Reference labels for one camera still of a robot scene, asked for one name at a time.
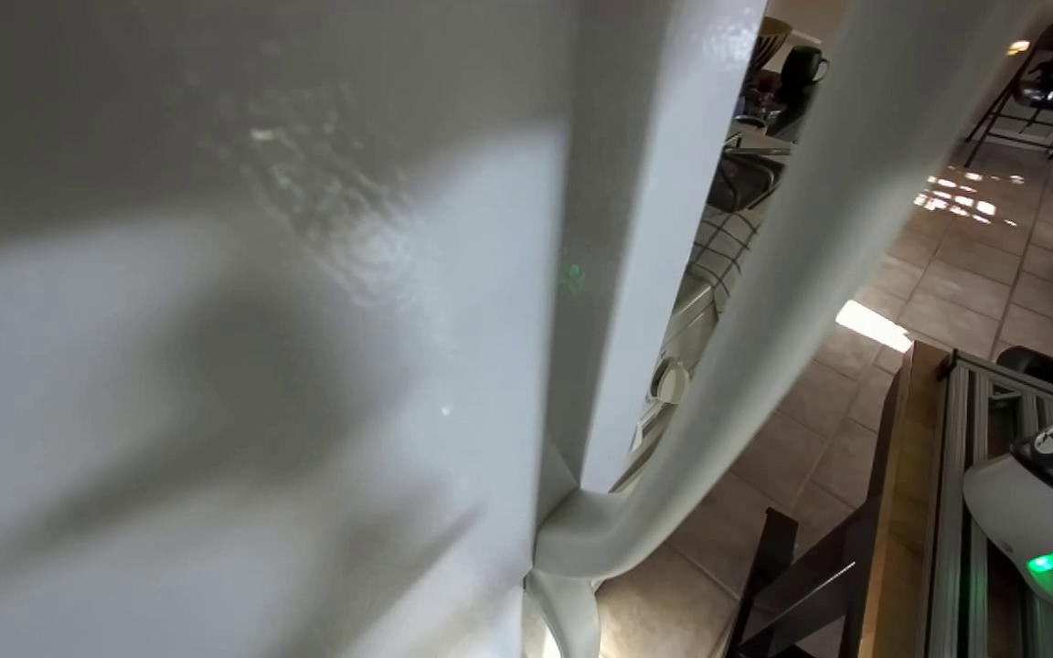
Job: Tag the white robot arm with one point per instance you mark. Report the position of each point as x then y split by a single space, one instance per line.
1026 497

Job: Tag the white plastic item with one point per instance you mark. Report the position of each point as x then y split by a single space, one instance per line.
689 329

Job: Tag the dark round basin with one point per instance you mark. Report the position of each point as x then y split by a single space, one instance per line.
743 185

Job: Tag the black table leg brace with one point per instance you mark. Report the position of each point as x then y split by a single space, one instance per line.
795 585

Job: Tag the wooden table edge board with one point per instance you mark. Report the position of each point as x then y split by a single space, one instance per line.
905 487

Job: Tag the aluminium rail frame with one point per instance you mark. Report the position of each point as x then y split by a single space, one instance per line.
958 487

